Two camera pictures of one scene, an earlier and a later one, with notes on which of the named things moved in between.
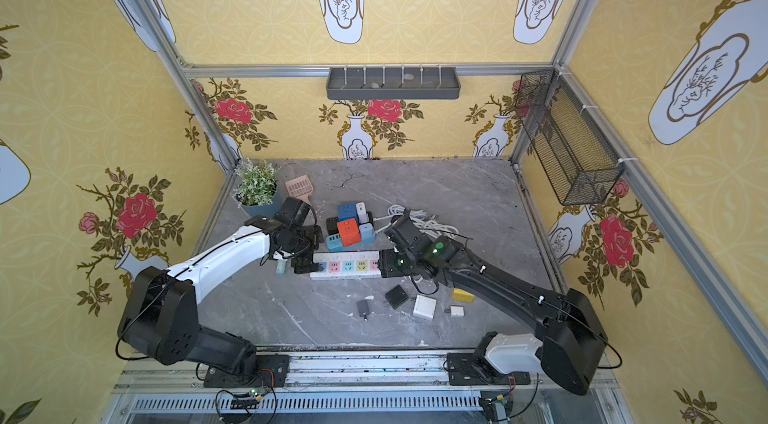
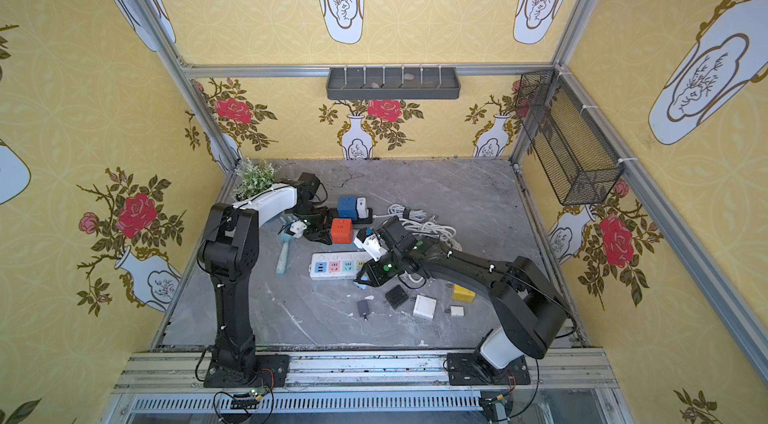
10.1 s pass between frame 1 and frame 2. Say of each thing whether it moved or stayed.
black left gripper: moved
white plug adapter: stayed
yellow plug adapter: stayed
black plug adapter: stayed
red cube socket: moved
